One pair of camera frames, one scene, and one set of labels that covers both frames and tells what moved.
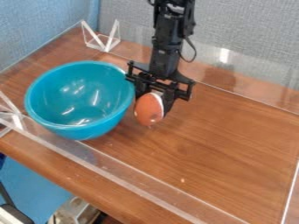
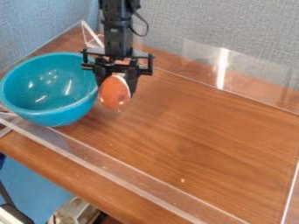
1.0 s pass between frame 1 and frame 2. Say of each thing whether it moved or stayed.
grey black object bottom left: stayed
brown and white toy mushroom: moved
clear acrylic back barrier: stayed
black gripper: moved
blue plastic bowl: moved
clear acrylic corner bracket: stayed
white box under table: stayed
